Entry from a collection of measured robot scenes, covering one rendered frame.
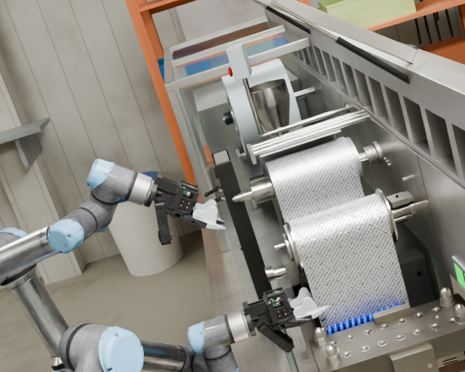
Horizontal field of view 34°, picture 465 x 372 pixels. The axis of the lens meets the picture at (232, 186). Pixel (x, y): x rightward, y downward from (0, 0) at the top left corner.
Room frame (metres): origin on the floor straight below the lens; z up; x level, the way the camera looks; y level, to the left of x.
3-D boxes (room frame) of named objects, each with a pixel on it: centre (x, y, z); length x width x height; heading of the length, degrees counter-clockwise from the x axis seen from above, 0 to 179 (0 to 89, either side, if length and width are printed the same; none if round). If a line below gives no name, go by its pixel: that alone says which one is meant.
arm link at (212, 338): (1.73, 0.17, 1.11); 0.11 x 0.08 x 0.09; 90
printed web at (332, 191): (1.92, -0.23, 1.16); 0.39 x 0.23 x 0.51; 0
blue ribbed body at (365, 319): (1.70, -0.22, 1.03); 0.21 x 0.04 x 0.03; 90
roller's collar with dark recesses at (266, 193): (2.04, -0.08, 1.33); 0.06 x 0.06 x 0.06; 0
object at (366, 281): (1.72, -0.22, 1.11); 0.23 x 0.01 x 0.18; 90
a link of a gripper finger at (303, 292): (1.75, -0.09, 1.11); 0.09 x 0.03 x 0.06; 99
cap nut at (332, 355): (1.56, -0.10, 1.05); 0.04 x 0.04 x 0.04
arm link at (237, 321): (1.73, 0.09, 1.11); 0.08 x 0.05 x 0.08; 0
